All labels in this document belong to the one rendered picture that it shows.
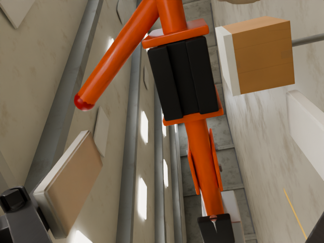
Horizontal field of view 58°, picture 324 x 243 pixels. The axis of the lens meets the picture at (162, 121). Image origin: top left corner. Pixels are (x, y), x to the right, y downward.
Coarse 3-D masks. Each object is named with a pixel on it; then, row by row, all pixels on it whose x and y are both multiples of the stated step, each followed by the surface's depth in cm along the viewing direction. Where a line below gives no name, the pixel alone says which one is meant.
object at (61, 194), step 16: (80, 144) 18; (64, 160) 16; (80, 160) 18; (96, 160) 20; (48, 176) 15; (64, 176) 16; (80, 176) 17; (96, 176) 20; (48, 192) 14; (64, 192) 15; (80, 192) 17; (48, 208) 14; (64, 208) 15; (80, 208) 17; (48, 224) 14; (64, 224) 15
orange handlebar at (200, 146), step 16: (160, 0) 25; (176, 0) 25; (160, 16) 26; (176, 16) 25; (192, 128) 29; (192, 144) 30; (208, 144) 30; (192, 160) 32; (208, 160) 31; (192, 176) 32; (208, 176) 32; (208, 192) 32; (208, 208) 33
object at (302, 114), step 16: (288, 96) 17; (304, 96) 16; (288, 112) 18; (304, 112) 15; (320, 112) 14; (304, 128) 15; (320, 128) 13; (304, 144) 16; (320, 144) 14; (320, 160) 14
